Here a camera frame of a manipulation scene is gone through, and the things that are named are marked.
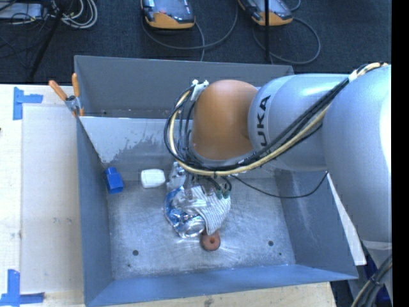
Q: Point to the small white box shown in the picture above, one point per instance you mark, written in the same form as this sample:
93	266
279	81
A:
152	178

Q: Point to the crushed silver and blue can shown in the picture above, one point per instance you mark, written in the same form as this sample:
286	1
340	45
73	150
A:
182	217

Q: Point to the white striped cloth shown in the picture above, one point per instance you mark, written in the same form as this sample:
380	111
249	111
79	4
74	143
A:
215	211

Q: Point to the blue plastic block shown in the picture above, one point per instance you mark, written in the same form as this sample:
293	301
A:
114	180

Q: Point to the grey metal bin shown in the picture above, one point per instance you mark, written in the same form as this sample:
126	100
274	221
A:
143	235

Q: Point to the brown toy doughnut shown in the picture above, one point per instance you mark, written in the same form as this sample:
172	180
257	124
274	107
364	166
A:
211	242

